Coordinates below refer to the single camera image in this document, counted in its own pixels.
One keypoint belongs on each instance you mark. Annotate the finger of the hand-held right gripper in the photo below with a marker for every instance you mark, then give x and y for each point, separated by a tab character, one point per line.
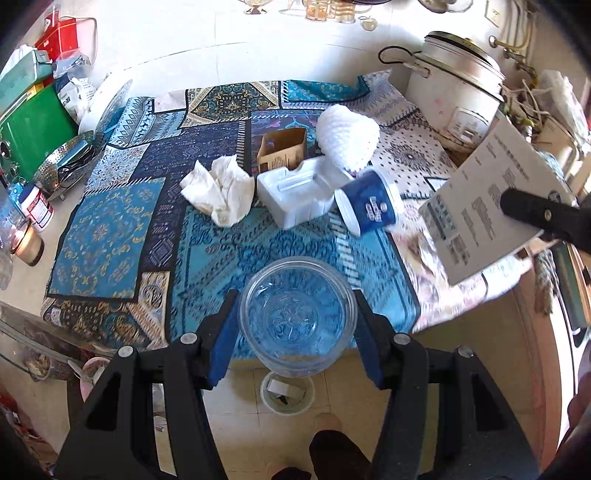
540	212

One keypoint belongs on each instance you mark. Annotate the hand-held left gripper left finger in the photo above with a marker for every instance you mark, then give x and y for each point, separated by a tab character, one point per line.
220	344

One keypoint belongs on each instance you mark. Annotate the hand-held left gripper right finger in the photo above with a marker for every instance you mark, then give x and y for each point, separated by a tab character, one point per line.
369	353

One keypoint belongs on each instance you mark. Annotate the white printed paper card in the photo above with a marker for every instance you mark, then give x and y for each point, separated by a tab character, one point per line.
475	203

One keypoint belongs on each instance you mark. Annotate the clear glass bowl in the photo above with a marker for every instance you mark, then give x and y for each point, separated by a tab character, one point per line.
298	318

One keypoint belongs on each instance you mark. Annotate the grey hanging rag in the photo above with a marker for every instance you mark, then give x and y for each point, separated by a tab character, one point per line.
545	281

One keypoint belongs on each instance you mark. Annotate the white round waste bin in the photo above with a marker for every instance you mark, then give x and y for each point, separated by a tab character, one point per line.
287	394

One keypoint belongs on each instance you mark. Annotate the person's leg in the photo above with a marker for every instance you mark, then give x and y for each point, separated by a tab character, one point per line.
334	450

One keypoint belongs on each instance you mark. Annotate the white plastic bag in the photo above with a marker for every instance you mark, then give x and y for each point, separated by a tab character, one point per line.
561	99

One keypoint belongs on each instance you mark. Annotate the pink cup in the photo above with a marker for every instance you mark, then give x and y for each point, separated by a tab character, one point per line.
92	376

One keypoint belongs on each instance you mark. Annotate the blue patterned tablecloth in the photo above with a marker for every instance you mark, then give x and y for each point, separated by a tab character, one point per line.
115	240

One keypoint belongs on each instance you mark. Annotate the blue and white plastic cup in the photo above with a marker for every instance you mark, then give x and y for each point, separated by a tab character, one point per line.
371	203

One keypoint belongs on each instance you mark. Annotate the white rice cooker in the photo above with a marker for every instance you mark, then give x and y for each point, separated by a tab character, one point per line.
455	87

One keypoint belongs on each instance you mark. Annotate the crumpled white tissue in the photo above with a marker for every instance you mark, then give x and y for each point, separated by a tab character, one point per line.
217	189

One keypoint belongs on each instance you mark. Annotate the white styrofoam block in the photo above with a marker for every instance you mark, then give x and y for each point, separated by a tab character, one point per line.
298	191

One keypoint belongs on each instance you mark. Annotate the brass faucet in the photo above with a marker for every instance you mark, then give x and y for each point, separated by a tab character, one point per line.
510	44

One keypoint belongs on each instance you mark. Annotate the brown cardboard box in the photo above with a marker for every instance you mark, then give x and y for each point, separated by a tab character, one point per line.
282	148

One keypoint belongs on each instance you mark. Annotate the white foam fruit net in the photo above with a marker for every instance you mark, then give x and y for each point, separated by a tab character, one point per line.
348	134

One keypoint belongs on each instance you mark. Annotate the glass candle jar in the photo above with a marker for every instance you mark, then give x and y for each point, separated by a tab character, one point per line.
27	242

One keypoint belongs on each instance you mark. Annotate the white jar with red label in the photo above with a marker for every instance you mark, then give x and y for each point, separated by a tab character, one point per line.
37	205

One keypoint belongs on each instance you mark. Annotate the metal steamer basket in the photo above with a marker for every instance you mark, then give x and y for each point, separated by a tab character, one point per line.
69	164

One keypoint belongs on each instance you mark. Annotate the white round plate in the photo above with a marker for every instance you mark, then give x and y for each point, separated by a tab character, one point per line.
108	104

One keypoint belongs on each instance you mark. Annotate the green box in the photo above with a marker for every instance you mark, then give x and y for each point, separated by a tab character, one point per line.
37	134

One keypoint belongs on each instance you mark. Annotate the gold trimmed glass cup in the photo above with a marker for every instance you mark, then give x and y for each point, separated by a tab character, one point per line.
315	9
344	11

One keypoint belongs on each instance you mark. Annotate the clear plastic bag of packets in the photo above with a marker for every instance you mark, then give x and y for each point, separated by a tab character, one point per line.
74	92

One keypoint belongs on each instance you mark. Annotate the teal tissue box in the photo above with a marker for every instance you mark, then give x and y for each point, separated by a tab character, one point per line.
23	71

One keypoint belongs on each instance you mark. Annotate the red box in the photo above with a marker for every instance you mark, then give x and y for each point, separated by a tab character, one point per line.
62	37

